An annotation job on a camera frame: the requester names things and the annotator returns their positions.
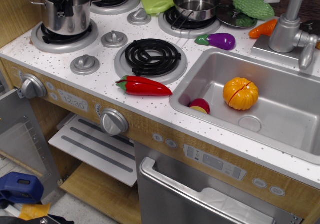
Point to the black gripper finger outside pot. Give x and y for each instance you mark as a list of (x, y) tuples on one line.
[(64, 8)]

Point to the tall steel stock pot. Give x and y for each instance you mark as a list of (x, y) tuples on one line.
[(67, 26)]

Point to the steel pot lid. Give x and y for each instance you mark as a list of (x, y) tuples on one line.
[(231, 16)]

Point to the front left black burner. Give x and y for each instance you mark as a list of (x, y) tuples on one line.
[(50, 37)]

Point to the middle stovetop silver knob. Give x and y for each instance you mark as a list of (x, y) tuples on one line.
[(114, 39)]

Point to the stovetop silver knob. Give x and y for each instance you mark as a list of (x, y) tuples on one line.
[(85, 65), (139, 17), (114, 39)]

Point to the front stovetop silver knob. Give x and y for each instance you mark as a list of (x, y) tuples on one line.
[(85, 65)]

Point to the back stovetop silver knob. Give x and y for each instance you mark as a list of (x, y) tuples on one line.
[(139, 17)]

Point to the left front panel knob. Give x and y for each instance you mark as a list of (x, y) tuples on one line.
[(32, 87)]

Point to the panel knob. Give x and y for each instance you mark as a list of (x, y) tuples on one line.
[(112, 122), (32, 87)]

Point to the oven clock display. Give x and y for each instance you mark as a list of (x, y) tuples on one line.
[(73, 100)]

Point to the front centre black burner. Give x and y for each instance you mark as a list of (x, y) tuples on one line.
[(152, 57)]

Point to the red toy chili pepper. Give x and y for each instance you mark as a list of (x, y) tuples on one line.
[(140, 86)]

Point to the back right black burner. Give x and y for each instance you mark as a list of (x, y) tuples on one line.
[(173, 18)]

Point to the right front panel knob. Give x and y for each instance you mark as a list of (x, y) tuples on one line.
[(112, 122)]

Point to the small steel saucepan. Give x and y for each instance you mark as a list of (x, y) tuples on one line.
[(194, 11)]

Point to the open silver oven door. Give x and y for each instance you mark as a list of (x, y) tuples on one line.
[(23, 147)]

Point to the white oven rack shelf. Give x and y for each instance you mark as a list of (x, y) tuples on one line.
[(85, 141)]

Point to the purple toy eggplant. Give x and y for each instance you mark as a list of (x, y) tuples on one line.
[(222, 41)]

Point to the red yellow toy apple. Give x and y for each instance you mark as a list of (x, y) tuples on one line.
[(200, 105)]

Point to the blue clamp device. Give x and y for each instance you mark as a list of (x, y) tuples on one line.
[(20, 188)]

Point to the green toy bitter gourd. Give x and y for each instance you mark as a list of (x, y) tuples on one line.
[(256, 9)]

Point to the orange toy pumpkin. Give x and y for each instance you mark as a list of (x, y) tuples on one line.
[(240, 94)]

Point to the orange toy carrot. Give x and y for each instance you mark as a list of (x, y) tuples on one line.
[(265, 29)]

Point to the yellow cloth piece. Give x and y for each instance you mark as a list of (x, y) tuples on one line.
[(33, 211)]

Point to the silver dishwasher door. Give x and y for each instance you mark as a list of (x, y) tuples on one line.
[(171, 192)]

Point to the silver toy faucet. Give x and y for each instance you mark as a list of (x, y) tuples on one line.
[(288, 44)]

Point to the dishwasher control display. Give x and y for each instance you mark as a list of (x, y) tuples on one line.
[(214, 162)]

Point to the silver sink basin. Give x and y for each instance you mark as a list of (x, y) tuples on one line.
[(286, 116)]

